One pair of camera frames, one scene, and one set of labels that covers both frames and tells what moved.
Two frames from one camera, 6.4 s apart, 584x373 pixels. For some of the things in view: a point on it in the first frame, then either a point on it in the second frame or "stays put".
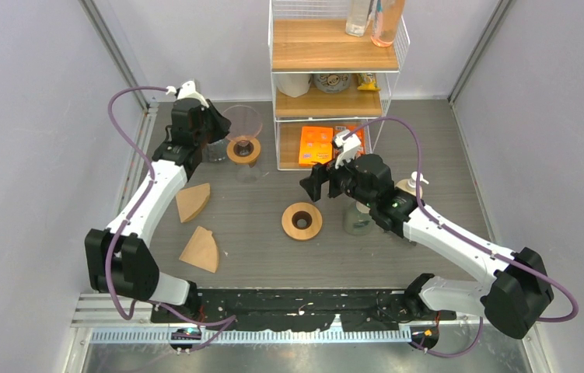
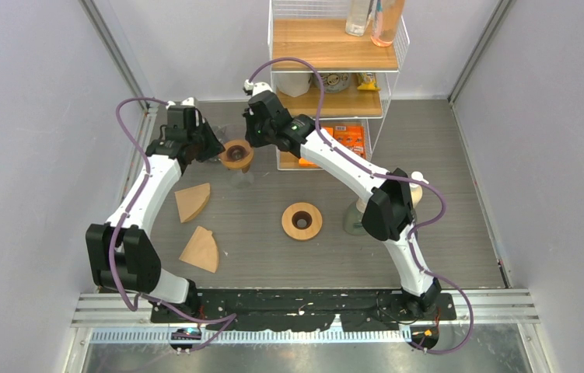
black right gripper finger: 312,184 → 253,131
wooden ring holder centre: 302,221 stays put
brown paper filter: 201,250 stays put
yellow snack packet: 368,81 stays put
